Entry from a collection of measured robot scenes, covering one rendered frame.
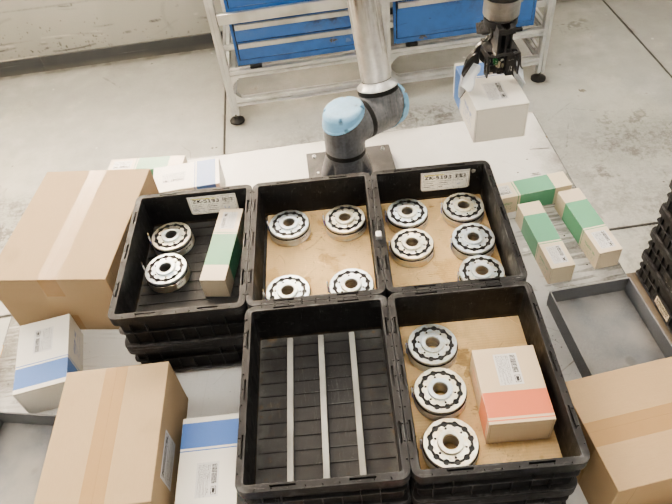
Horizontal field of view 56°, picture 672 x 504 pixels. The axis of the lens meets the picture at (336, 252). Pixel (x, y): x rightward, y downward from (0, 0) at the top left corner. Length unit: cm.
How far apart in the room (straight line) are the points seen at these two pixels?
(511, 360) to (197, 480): 65
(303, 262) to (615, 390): 74
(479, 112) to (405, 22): 191
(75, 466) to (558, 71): 318
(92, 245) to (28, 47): 294
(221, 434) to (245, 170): 96
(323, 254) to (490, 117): 51
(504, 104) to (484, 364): 58
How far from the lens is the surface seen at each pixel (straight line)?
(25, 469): 159
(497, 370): 126
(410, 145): 206
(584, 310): 164
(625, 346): 160
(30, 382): 160
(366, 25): 175
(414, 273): 149
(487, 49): 145
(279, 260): 155
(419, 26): 336
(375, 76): 179
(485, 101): 148
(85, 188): 183
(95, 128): 380
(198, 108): 371
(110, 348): 169
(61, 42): 442
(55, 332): 166
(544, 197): 185
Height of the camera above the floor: 196
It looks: 47 degrees down
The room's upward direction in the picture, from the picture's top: 8 degrees counter-clockwise
